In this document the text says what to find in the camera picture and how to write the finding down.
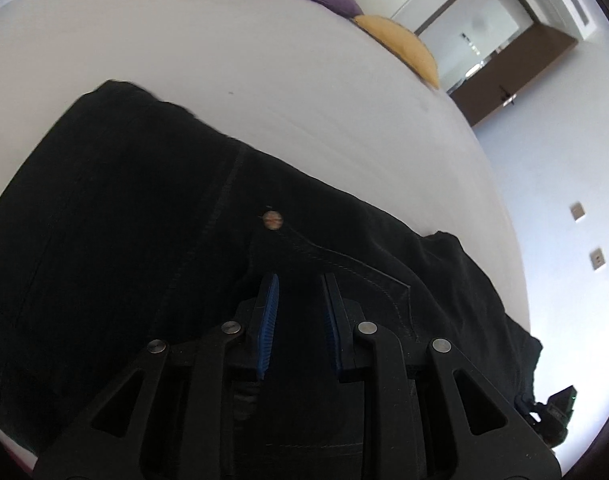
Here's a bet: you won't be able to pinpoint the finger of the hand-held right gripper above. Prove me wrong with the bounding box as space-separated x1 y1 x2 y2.
515 394 543 423

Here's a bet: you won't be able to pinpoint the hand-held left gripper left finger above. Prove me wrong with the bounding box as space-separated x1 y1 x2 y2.
33 272 280 480

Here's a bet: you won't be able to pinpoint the yellow cushion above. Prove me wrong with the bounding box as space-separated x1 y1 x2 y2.
353 14 441 89

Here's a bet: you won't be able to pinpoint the bed with white sheet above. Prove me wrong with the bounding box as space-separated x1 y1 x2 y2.
0 0 530 466

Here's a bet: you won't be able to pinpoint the black pants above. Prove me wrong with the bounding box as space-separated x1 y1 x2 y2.
0 79 543 480

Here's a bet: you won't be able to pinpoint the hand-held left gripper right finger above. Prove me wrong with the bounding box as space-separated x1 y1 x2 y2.
319 272 560 480

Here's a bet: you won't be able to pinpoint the brown wooden door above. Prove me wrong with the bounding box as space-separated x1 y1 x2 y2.
447 22 580 128

